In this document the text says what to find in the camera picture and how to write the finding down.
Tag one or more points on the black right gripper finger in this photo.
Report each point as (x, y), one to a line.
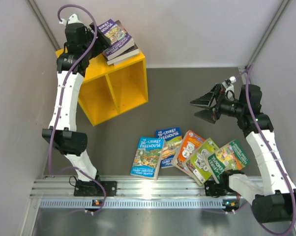
(206, 115)
(204, 101)

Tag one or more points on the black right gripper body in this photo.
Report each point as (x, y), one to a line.
(223, 106)

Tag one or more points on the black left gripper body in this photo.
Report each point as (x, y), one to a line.
(97, 48)

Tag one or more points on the purple 52-storey treehouse book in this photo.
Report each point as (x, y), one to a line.
(120, 39)

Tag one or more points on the dark brown paperback book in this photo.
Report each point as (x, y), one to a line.
(129, 53)

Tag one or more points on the blue 91-storey treehouse book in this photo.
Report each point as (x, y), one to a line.
(173, 138)

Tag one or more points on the light blue 26-storey treehouse book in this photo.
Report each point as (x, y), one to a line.
(147, 159)

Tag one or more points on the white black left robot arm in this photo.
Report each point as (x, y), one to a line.
(82, 44)

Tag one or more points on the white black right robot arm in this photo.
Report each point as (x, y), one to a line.
(275, 201)

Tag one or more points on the orange cartoon paperback book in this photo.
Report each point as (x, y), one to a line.
(190, 142)

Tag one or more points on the yellow wooden cubby shelf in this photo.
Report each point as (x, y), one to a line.
(108, 91)

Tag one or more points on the dark green treehouse book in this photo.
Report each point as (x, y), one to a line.
(229, 157)

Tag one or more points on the lime green cartoon book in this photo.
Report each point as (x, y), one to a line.
(196, 162)

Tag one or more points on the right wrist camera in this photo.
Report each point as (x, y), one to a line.
(228, 84)

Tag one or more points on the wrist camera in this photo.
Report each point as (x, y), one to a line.
(228, 84)
(71, 20)

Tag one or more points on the aluminium right side rail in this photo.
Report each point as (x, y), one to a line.
(256, 126)

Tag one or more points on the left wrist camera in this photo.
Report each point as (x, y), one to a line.
(71, 20)

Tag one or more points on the aluminium mounting rail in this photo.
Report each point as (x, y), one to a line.
(131, 192)

